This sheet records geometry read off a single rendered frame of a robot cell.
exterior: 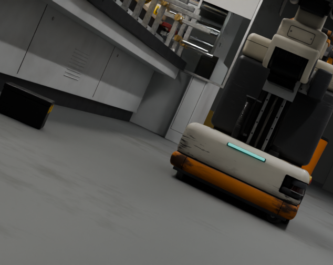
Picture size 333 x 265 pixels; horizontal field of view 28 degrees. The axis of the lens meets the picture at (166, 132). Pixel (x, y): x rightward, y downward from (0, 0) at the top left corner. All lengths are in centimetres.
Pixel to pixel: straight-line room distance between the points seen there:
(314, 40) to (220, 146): 65
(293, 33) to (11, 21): 135
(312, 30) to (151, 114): 324
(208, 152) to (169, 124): 308
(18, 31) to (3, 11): 22
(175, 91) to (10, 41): 294
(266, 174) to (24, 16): 144
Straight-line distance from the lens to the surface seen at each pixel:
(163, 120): 612
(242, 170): 301
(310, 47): 309
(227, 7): 602
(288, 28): 314
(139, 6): 428
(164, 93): 613
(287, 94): 325
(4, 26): 331
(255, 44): 339
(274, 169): 300
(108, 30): 396
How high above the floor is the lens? 31
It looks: 2 degrees down
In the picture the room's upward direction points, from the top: 24 degrees clockwise
